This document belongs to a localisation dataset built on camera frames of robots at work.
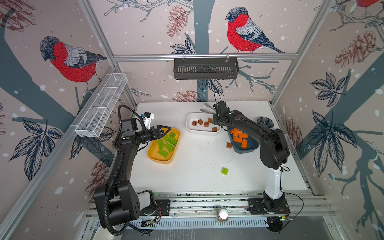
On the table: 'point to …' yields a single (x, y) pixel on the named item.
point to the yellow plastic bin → (152, 153)
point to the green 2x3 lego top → (169, 146)
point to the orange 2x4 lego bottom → (237, 139)
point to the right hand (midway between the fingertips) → (215, 121)
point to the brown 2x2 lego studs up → (229, 145)
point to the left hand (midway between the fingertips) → (165, 130)
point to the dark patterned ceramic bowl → (265, 121)
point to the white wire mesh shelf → (94, 120)
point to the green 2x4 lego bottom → (163, 153)
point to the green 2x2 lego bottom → (224, 171)
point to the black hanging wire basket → (206, 68)
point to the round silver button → (222, 214)
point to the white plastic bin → (200, 130)
